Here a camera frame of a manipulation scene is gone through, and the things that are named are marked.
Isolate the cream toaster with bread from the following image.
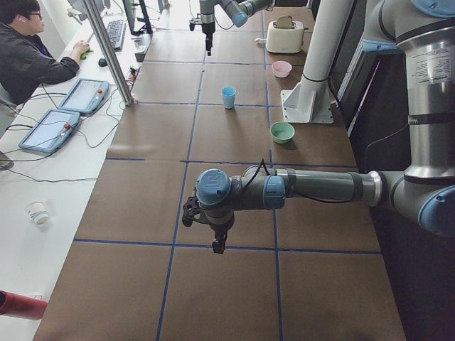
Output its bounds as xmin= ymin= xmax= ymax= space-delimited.
xmin=266 ymin=16 xmax=305 ymax=53

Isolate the black computer mouse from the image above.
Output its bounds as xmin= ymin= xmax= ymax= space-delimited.
xmin=98 ymin=58 xmax=107 ymax=67

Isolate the upper blue teach pendant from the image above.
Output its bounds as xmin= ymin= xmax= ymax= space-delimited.
xmin=58 ymin=78 xmax=109 ymax=116

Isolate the white paper cup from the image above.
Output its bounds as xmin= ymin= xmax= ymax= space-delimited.
xmin=25 ymin=202 xmax=49 ymax=225

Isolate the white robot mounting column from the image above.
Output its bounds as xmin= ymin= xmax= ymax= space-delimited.
xmin=281 ymin=0 xmax=354 ymax=124

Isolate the black computer monitor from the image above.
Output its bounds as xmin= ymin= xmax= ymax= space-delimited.
xmin=122 ymin=0 xmax=153 ymax=36

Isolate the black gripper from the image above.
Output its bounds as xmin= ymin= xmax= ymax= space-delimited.
xmin=182 ymin=188 xmax=233 ymax=254
xmin=189 ymin=13 xmax=215 ymax=56

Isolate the black keyboard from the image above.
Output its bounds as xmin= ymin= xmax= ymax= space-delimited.
xmin=106 ymin=19 xmax=126 ymax=51

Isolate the seated person in black jacket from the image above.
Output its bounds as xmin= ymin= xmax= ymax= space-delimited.
xmin=1 ymin=1 xmax=90 ymax=104

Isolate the red bottle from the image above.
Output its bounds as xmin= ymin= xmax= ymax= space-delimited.
xmin=1 ymin=291 xmax=48 ymax=320

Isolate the lower blue teach pendant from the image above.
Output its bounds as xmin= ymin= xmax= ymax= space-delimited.
xmin=18 ymin=109 xmax=80 ymax=154

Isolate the pink plastic bowl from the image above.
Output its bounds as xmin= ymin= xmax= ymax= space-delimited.
xmin=272 ymin=60 xmax=293 ymax=78

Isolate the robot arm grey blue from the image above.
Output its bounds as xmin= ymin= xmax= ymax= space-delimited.
xmin=189 ymin=0 xmax=275 ymax=56
xmin=182 ymin=1 xmax=454 ymax=254

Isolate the blue teach pendant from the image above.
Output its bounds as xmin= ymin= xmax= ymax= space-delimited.
xmin=58 ymin=78 xmax=109 ymax=116
xmin=18 ymin=109 xmax=80 ymax=154

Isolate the light blue plastic cup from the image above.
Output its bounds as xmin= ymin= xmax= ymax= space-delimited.
xmin=221 ymin=87 xmax=237 ymax=109

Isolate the aluminium frame post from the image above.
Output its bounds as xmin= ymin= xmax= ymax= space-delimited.
xmin=82 ymin=0 xmax=134 ymax=107

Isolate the green plastic bowl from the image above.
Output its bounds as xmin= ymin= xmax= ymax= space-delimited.
xmin=270 ymin=121 xmax=295 ymax=144

